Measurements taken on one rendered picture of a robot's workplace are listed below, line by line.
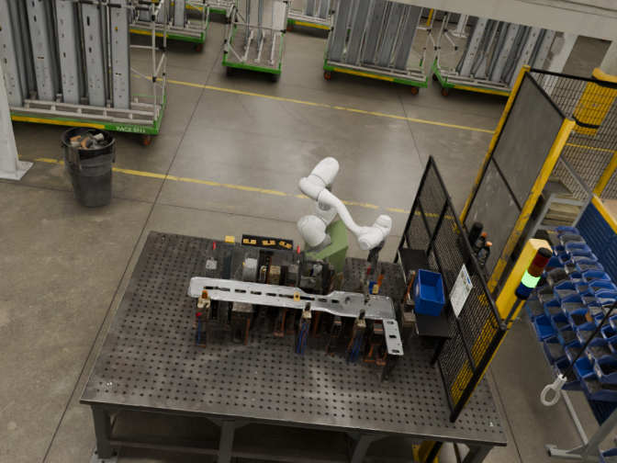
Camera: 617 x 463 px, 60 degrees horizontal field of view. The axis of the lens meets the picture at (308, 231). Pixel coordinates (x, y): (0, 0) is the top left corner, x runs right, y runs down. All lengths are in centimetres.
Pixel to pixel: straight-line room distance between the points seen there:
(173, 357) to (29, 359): 140
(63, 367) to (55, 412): 38
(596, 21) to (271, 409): 284
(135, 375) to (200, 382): 39
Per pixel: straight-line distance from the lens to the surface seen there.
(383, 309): 364
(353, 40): 994
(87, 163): 563
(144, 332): 368
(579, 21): 87
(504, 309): 309
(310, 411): 337
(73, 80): 730
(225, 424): 345
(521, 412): 489
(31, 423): 423
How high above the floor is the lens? 344
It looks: 36 degrees down
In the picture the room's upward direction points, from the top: 12 degrees clockwise
